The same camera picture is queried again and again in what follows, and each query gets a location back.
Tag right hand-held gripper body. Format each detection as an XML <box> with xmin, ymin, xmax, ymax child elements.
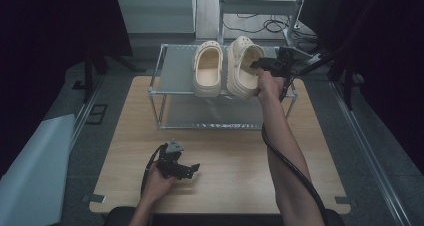
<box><xmin>273</xmin><ymin>46</ymin><xmax>314</xmax><ymax>79</ymax></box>

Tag white metal desk frame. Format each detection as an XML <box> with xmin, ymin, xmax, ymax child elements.
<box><xmin>217</xmin><ymin>0</ymin><xmax>309</xmax><ymax>59</ymax></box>

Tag person's right hand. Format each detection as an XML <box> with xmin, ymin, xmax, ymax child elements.
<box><xmin>255</xmin><ymin>67</ymin><xmax>287</xmax><ymax>102</ymax></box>

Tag person's left hand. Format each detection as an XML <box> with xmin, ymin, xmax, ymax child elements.
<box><xmin>141</xmin><ymin>161</ymin><xmax>178</xmax><ymax>204</ymax></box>

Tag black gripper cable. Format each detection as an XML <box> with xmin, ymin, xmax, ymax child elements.
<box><xmin>140</xmin><ymin>143</ymin><xmax>168</xmax><ymax>198</ymax></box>
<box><xmin>260</xmin><ymin>69</ymin><xmax>328</xmax><ymax>222</ymax></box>

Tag grey metal shoe rack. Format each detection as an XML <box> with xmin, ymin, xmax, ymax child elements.
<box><xmin>148</xmin><ymin>43</ymin><xmax>298</xmax><ymax>132</ymax></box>

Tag metal floor rail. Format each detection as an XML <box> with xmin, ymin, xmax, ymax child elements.
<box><xmin>328</xmin><ymin>80</ymin><xmax>414</xmax><ymax>226</ymax></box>
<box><xmin>67</xmin><ymin>75</ymin><xmax>105</xmax><ymax>150</ymax></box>

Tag cream clog shoe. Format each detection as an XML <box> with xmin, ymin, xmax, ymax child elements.
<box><xmin>226</xmin><ymin>35</ymin><xmax>267</xmax><ymax>100</ymax></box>
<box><xmin>192</xmin><ymin>40</ymin><xmax>224</xmax><ymax>98</ymax></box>

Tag white cabinet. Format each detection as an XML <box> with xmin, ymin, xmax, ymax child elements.
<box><xmin>113</xmin><ymin>0</ymin><xmax>198</xmax><ymax>36</ymax></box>

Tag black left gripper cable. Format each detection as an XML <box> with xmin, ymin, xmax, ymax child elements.
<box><xmin>140</xmin><ymin>143</ymin><xmax>168</xmax><ymax>198</ymax></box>

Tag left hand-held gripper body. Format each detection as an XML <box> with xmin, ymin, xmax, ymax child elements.
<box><xmin>155</xmin><ymin>139</ymin><xmax>185</xmax><ymax>180</ymax></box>

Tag dark curtain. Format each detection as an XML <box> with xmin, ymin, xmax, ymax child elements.
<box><xmin>0</xmin><ymin>0</ymin><xmax>134</xmax><ymax>179</ymax></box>
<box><xmin>299</xmin><ymin>0</ymin><xmax>424</xmax><ymax>175</ymax></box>

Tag black stand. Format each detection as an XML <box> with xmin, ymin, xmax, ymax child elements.
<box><xmin>285</xmin><ymin>40</ymin><xmax>359</xmax><ymax>111</ymax></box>
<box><xmin>82</xmin><ymin>48</ymin><xmax>146</xmax><ymax>104</ymax></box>

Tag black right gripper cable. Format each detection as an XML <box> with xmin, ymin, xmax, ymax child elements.
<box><xmin>260</xmin><ymin>69</ymin><xmax>328</xmax><ymax>222</ymax></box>

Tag pale grey sheet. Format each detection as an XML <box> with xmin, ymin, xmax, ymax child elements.
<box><xmin>0</xmin><ymin>113</ymin><xmax>77</xmax><ymax>226</ymax></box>

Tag person's dark clothed legs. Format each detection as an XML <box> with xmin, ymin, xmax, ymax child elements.
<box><xmin>103</xmin><ymin>205</ymin><xmax>346</xmax><ymax>226</ymax></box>

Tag black floor cables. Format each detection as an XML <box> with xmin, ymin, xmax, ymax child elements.
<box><xmin>222</xmin><ymin>13</ymin><xmax>319</xmax><ymax>44</ymax></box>

